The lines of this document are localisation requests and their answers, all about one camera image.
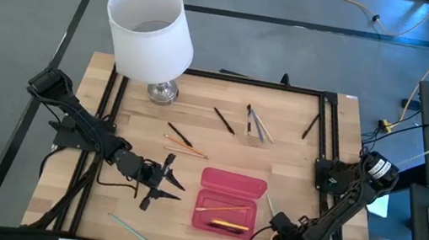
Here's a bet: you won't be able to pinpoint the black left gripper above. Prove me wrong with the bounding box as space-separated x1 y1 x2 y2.
106 145 192 217

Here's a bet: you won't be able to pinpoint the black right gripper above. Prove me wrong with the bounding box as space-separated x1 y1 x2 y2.
264 210 312 240

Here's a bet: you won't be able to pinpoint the yellow handled scissors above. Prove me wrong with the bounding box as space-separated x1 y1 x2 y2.
262 194 279 218

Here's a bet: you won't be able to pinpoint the orange pencil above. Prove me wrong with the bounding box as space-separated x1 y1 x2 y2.
161 133 209 157
194 197 253 220

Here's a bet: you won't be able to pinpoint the green pencil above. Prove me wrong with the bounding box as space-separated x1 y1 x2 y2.
104 211 156 240

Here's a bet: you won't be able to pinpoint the yellow and black pen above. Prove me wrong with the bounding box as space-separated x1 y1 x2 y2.
205 216 251 236

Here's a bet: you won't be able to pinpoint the pink plastic supply box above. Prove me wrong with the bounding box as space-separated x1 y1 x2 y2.
188 164 270 240

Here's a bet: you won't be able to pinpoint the pale pencil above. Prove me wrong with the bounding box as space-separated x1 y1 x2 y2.
249 109 280 144

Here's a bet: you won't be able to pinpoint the small black floor box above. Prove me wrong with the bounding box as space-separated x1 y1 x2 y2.
400 97 423 111

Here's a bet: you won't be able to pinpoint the white shade silver table lamp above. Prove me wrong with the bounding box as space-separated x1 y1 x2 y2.
93 0 202 109

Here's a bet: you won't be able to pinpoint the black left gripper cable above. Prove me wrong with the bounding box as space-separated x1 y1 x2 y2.
94 160 145 200

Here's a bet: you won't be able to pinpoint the black power cable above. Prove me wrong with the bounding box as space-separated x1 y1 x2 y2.
38 144 67 178

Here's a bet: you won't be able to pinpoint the black aluminium table frame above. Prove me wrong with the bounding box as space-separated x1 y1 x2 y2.
24 46 400 240

